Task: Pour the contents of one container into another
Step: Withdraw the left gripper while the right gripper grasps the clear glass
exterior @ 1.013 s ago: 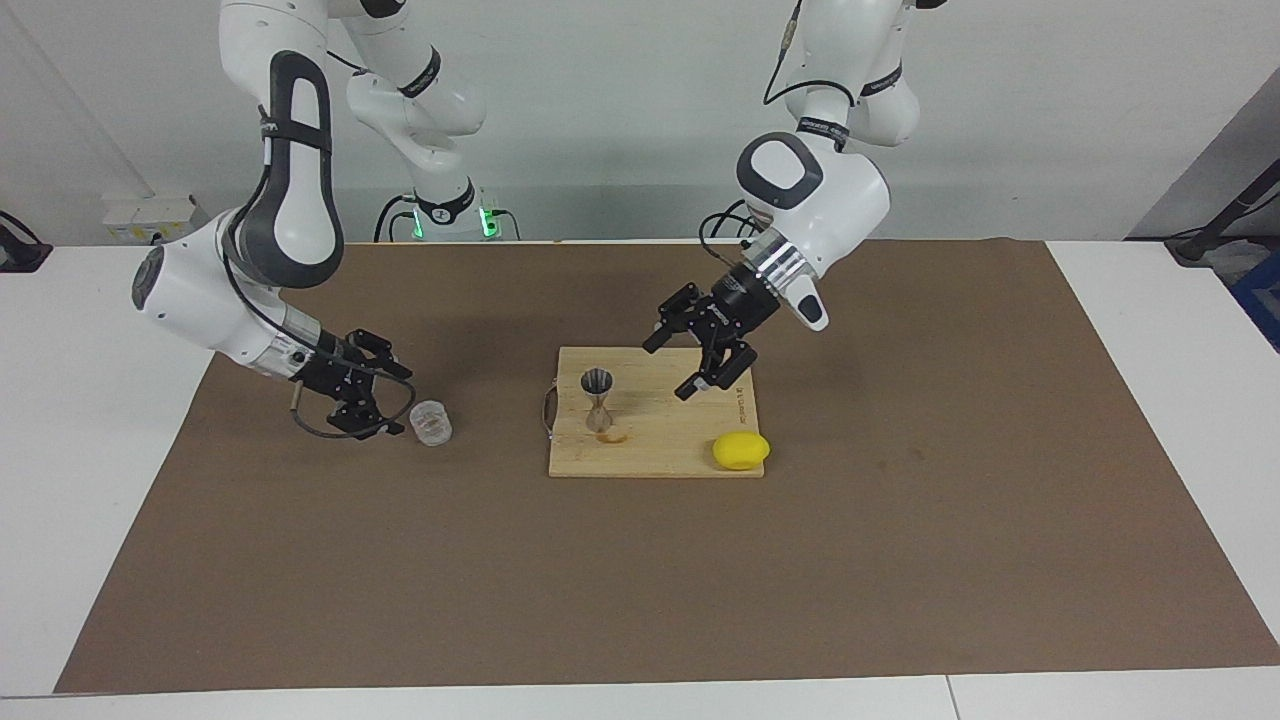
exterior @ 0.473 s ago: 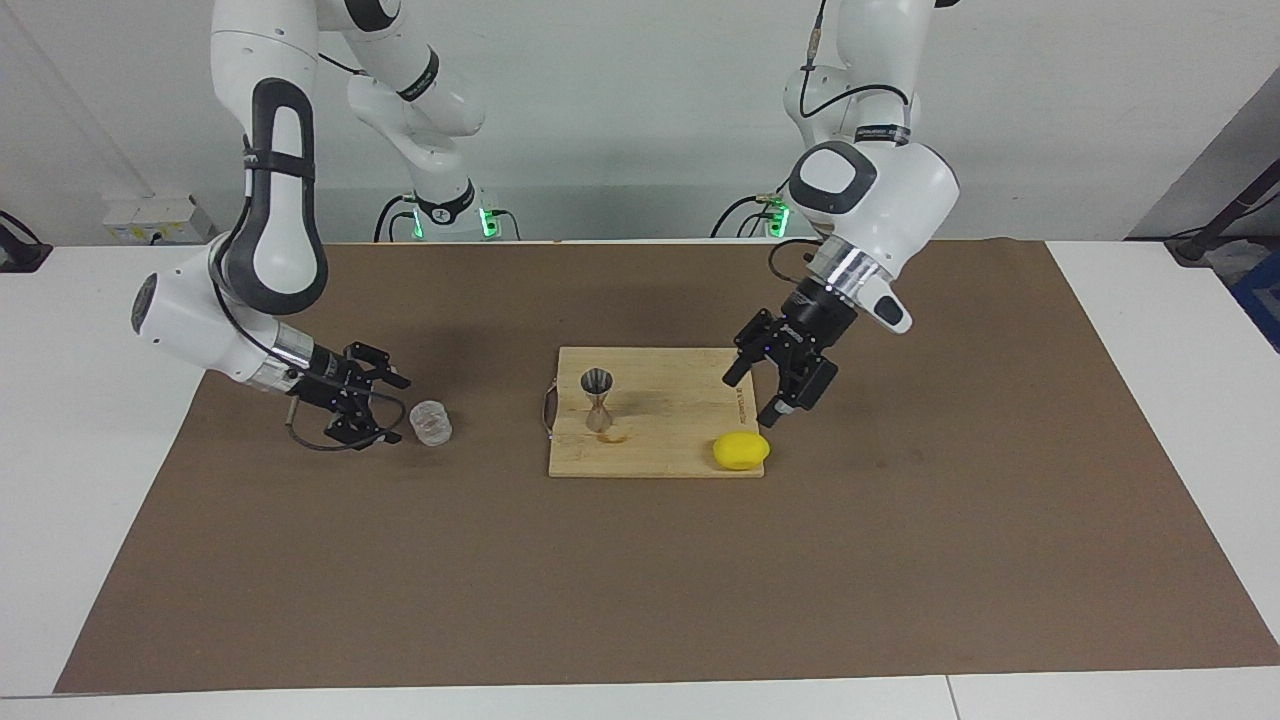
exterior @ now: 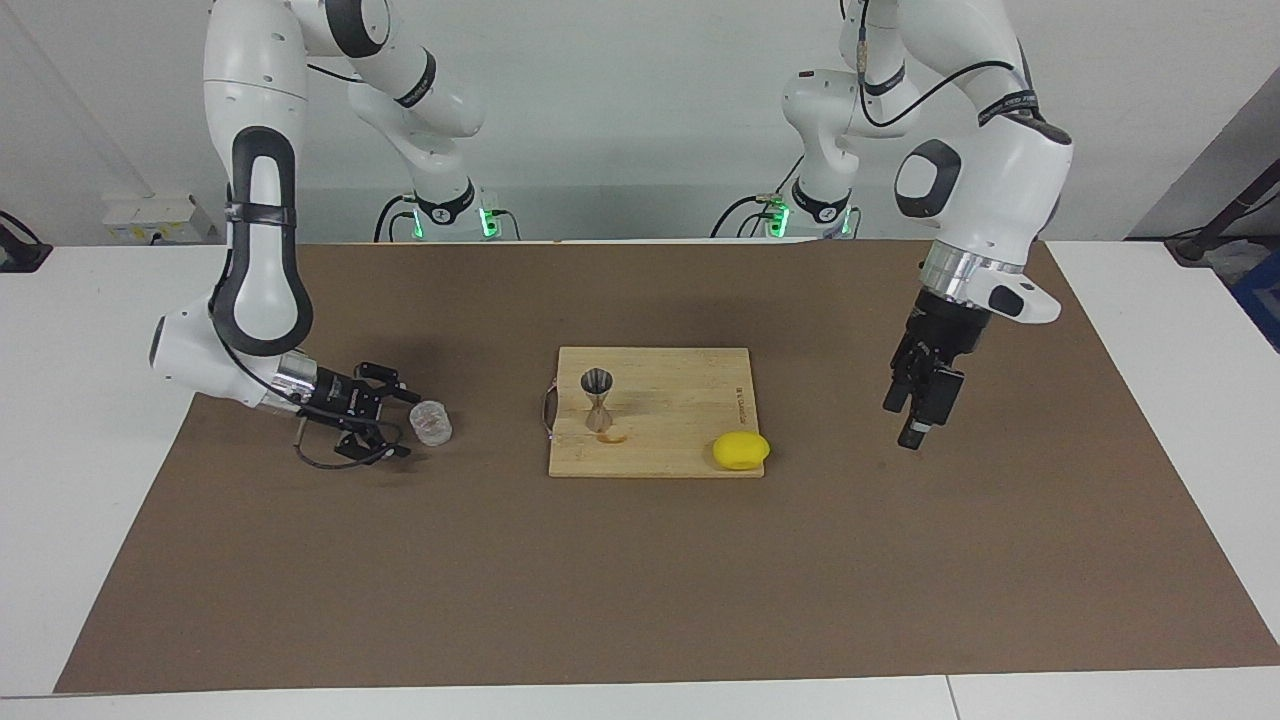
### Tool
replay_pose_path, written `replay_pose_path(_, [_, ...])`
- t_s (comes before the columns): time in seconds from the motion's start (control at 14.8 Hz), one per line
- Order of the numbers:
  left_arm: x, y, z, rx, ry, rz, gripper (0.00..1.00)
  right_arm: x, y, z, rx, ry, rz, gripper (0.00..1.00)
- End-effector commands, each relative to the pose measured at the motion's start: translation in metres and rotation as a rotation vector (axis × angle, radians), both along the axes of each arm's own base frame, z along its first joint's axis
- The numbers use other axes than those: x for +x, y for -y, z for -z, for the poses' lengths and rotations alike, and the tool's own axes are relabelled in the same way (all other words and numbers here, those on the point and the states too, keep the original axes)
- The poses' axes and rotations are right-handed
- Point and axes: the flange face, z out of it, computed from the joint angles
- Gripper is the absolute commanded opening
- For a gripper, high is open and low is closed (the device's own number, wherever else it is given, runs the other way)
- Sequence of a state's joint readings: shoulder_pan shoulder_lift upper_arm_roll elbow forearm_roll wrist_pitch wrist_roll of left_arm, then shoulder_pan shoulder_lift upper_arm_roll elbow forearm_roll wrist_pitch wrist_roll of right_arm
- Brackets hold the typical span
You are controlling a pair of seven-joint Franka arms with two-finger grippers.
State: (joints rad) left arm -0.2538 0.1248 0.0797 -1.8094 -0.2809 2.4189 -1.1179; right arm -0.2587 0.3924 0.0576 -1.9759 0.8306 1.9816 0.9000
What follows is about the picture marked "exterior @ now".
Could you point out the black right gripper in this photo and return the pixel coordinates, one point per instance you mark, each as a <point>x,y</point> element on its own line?
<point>345,400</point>

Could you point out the yellow lemon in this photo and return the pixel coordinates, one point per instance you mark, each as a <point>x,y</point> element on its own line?
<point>740,451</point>

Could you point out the wooden cutting board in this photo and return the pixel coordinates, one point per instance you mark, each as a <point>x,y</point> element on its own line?
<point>680,400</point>

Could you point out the white wall socket box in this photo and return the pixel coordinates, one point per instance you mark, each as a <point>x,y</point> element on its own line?
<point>150,220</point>

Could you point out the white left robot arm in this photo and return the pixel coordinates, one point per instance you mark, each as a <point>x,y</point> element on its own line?
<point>1000,170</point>

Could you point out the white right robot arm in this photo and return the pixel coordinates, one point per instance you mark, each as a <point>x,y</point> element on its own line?
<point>255,80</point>

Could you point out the black stand leg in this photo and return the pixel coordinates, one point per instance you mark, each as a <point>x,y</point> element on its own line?
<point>1195,245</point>

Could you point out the black clamp base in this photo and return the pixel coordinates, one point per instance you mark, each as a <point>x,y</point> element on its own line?
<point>20,255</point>

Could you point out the small clear glass cup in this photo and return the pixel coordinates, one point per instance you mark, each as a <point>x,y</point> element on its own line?
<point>432,425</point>

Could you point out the blue crate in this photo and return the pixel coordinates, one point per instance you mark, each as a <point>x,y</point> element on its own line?
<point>1262,295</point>

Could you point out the brown table mat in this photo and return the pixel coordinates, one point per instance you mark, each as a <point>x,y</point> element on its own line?
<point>640,580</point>

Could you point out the steel double jigger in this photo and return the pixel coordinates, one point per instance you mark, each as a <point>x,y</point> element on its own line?
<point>598,385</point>

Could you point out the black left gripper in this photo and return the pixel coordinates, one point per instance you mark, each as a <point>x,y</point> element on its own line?
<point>945,335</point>

